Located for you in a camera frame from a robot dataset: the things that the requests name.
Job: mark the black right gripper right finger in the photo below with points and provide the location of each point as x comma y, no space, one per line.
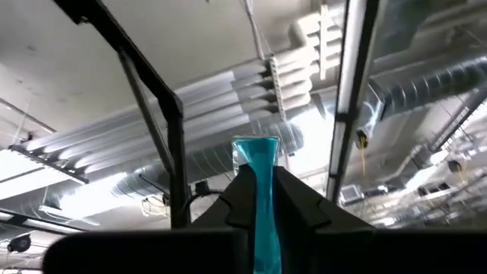
304,209

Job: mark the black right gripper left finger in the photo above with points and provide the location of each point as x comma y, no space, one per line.
236,205

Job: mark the teal toothbrush case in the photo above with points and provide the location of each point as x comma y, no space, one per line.
260,182

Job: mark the white ceiling pipe bundle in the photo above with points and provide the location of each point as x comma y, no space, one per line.
220,99

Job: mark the long linear light fixture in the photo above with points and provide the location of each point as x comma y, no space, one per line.
38,222
352,57

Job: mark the white ceiling light panel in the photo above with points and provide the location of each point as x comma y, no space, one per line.
30,171

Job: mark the black round ceiling lamp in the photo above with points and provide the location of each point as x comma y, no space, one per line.
19,243

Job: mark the black rig camera box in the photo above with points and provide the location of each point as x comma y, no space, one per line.
201,187

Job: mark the silver round air duct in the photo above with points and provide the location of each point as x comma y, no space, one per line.
213,161
430,83

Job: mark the black rig post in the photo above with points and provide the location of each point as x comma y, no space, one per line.
177,152

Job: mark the grey frame brace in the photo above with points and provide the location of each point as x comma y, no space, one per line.
148,114

